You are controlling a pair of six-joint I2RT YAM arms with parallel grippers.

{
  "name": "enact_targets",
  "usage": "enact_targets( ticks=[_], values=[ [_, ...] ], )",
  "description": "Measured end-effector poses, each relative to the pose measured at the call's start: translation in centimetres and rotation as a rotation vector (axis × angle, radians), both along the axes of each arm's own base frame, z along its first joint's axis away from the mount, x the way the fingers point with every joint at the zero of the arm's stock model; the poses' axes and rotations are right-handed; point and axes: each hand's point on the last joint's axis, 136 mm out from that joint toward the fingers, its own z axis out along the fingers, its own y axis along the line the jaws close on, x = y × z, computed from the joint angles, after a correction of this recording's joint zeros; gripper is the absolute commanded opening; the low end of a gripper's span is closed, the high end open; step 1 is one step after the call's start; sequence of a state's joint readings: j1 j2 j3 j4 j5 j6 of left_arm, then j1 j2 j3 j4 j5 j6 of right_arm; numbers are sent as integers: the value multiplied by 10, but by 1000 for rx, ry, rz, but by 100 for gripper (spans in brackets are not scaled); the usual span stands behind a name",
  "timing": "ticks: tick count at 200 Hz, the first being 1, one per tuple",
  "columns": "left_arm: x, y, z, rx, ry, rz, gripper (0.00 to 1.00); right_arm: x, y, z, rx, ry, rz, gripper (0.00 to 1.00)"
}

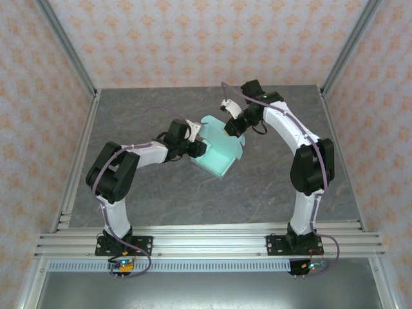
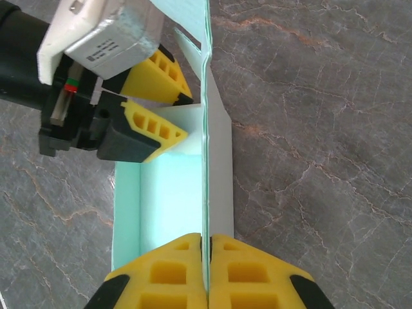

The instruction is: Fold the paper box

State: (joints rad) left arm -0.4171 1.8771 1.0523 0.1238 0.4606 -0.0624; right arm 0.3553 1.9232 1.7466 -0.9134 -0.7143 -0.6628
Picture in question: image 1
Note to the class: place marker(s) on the light blue paper box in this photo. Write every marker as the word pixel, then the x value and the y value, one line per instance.
pixel 219 154

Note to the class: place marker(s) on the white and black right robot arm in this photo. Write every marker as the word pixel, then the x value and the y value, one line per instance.
pixel 304 209

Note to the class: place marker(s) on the left circuit board yellow connector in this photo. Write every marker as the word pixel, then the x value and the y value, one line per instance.
pixel 124 265

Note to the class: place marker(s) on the grey metal sheet panel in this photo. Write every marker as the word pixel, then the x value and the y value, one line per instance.
pixel 206 291

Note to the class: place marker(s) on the right circuit board blue light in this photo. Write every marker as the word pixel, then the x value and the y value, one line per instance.
pixel 313 265

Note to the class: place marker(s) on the aluminium right side rail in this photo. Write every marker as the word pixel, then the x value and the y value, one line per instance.
pixel 341 154

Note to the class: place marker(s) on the aluminium left side rail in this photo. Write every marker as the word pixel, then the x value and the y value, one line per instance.
pixel 77 161

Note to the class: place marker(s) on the aluminium cross rail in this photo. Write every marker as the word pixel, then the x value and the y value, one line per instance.
pixel 209 241

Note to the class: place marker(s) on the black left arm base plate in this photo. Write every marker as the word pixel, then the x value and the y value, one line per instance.
pixel 145 246

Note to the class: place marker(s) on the aluminium right frame post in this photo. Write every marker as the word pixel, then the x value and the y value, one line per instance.
pixel 351 48

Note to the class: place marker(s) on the aluminium frame post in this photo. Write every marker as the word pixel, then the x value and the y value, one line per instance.
pixel 351 48
pixel 67 48

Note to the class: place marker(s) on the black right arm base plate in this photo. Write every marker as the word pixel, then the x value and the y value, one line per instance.
pixel 273 246

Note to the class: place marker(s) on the aluminium left frame post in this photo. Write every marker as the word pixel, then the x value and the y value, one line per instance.
pixel 67 48

